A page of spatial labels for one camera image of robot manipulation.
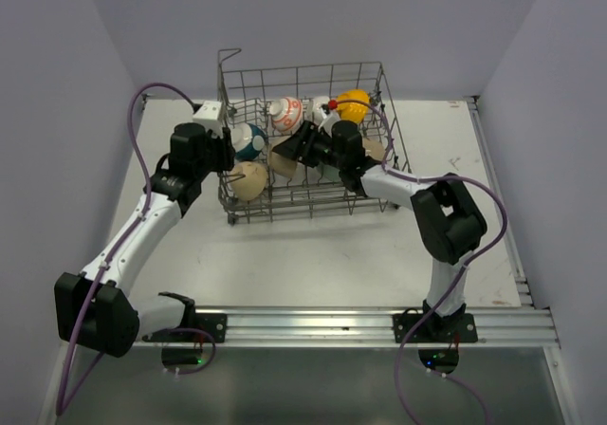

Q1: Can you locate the aluminium front rail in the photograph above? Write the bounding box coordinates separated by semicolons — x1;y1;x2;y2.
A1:
196;306;560;349

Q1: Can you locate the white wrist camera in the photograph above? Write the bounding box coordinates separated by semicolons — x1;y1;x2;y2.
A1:
193;101;224;136
319;103;340;137

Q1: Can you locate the beige speckled bowl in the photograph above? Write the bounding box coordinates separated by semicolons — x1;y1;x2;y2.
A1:
267;136;298;178

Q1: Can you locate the teal and white bowl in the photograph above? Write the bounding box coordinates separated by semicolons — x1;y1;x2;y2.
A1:
230;123;267;162

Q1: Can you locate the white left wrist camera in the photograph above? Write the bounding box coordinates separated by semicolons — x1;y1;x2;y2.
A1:
193;101;224;136

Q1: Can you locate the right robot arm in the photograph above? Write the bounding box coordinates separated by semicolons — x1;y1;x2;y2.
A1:
272;121;487;342

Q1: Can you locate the white bowl orange pattern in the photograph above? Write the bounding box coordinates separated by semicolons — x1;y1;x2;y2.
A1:
268;97;303;134

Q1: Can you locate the yellow ribbed bowl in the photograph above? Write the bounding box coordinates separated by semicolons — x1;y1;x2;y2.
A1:
336;89;370;124

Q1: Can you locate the beige bowl olive drawing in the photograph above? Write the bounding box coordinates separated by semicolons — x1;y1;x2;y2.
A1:
362;138;385;161

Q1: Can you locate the small white bowl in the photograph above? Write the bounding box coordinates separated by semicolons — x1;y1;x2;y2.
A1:
304;96;330;126

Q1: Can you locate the cream bowl bird drawing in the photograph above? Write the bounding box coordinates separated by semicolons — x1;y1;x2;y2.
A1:
228;161;267;202

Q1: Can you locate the mint green flower bowl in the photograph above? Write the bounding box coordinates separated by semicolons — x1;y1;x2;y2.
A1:
322;165;340;183

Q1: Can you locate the aluminium side rail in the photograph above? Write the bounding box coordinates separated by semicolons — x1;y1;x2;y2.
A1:
466;96;534;308

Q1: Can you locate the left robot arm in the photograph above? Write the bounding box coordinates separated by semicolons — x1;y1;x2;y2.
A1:
54;122;235;358

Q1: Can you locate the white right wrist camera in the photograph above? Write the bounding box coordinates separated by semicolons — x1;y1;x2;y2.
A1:
319;103;340;137

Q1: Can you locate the grey wire dish rack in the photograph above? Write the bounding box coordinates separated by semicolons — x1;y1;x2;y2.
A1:
217;47;411;225

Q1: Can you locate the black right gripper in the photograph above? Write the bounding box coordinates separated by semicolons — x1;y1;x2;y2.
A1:
271;120;345;171

